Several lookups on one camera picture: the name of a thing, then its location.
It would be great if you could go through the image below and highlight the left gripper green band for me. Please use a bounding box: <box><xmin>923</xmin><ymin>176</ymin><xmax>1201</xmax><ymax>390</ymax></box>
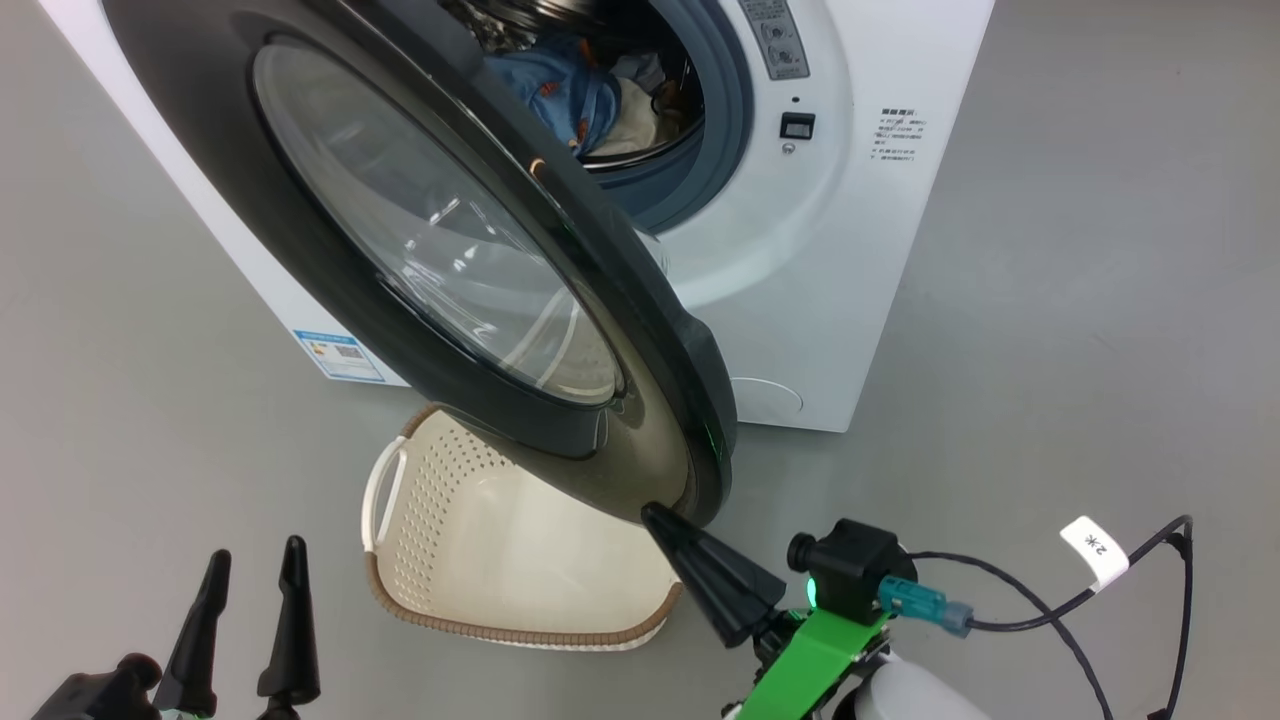
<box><xmin>150</xmin><ymin>535</ymin><xmax>322</xmax><ymax>720</ymax></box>

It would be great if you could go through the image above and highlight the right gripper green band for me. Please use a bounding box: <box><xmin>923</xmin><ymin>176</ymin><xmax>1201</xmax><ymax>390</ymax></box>
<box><xmin>640</xmin><ymin>503</ymin><xmax>896</xmax><ymax>720</ymax></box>

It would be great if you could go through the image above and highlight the dark round washing machine door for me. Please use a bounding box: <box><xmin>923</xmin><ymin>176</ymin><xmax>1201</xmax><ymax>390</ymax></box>
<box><xmin>100</xmin><ymin>0</ymin><xmax>739</xmax><ymax>529</ymax></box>

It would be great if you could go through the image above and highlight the cream garment with bear print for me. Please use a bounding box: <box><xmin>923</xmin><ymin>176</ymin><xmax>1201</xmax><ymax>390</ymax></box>
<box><xmin>585</xmin><ymin>50</ymin><xmax>693</xmax><ymax>159</ymax></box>

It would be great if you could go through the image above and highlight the blue bear print garment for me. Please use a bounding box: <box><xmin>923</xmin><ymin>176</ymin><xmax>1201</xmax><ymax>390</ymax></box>
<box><xmin>485</xmin><ymin>35</ymin><xmax>621</xmax><ymax>157</ymax></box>

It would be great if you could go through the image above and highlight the cream perforated laundry basket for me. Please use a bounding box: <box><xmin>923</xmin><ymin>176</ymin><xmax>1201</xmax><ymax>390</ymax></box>
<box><xmin>360</xmin><ymin>403</ymin><xmax>686</xmax><ymax>653</ymax></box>

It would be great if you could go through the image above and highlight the white front-load washing machine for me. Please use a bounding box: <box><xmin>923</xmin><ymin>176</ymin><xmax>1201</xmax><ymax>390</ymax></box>
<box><xmin>38</xmin><ymin>0</ymin><xmax>998</xmax><ymax>434</ymax></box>

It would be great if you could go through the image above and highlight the thin black right gripper cable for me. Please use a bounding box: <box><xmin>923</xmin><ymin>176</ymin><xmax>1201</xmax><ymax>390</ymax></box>
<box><xmin>903</xmin><ymin>550</ymin><xmax>1116</xmax><ymax>720</ymax></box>

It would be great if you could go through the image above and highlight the white paper cable tag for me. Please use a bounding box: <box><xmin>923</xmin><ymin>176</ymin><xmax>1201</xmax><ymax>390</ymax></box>
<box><xmin>1060</xmin><ymin>515</ymin><xmax>1131</xmax><ymax>593</ymax></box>

